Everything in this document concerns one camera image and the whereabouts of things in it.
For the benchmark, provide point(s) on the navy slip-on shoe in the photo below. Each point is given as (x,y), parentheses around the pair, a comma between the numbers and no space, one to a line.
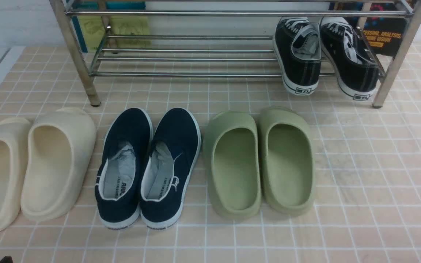
(174,151)
(122,168)

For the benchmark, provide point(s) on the metal shoe rack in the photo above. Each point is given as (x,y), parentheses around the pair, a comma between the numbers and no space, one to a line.
(64,10)

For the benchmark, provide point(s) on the left green foam slipper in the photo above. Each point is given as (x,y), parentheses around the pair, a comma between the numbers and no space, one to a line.
(231,162)

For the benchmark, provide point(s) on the green foam slipper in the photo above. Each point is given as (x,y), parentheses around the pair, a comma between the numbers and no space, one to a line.
(231,162)
(287,160)

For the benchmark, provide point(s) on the right green foam slipper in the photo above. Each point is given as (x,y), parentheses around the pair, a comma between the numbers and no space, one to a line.
(287,160)

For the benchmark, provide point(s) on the left black canvas sneaker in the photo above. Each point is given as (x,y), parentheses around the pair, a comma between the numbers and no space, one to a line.
(297,46)

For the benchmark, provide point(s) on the black canvas sneaker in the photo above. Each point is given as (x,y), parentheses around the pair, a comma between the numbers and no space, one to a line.
(297,46)
(355,72)

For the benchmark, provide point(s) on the right cream foam slipper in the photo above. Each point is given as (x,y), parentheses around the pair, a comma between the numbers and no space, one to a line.
(60,145)

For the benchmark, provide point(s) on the cream foam slipper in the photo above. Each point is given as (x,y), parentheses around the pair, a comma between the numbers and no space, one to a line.
(13,164)
(60,145)

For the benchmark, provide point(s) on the right black canvas sneaker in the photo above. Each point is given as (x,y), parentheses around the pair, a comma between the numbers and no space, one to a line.
(355,72)

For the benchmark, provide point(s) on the black book orange text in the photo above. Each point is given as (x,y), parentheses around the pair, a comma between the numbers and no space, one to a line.
(384,34)

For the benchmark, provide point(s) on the left cream foam slipper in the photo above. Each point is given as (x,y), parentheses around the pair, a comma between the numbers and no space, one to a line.
(13,164)

